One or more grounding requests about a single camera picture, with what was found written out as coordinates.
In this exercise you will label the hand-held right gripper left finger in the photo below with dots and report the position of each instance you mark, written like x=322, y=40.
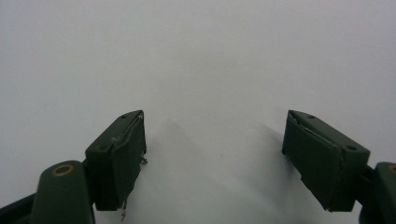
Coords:
x=118, y=161

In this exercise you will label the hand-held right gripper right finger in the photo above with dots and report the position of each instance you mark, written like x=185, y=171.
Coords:
x=323, y=165

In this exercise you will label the light grey foam mat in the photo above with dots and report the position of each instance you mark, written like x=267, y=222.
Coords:
x=199, y=62

